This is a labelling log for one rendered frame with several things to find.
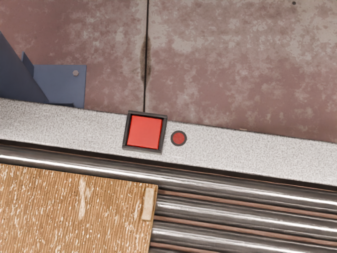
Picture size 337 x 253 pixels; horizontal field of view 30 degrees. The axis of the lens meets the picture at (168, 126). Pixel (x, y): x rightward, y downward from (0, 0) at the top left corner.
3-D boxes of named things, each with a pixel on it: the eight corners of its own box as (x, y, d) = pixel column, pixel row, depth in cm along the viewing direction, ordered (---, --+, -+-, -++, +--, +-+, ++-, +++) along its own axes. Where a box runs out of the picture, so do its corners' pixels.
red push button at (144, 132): (132, 117, 122) (131, 114, 121) (163, 121, 122) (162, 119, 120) (127, 146, 120) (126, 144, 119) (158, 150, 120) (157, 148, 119)
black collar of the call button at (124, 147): (129, 112, 122) (128, 109, 121) (167, 117, 122) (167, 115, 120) (122, 149, 120) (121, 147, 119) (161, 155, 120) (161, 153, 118)
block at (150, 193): (147, 190, 116) (145, 186, 113) (156, 191, 116) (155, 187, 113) (142, 221, 114) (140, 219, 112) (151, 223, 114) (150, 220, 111)
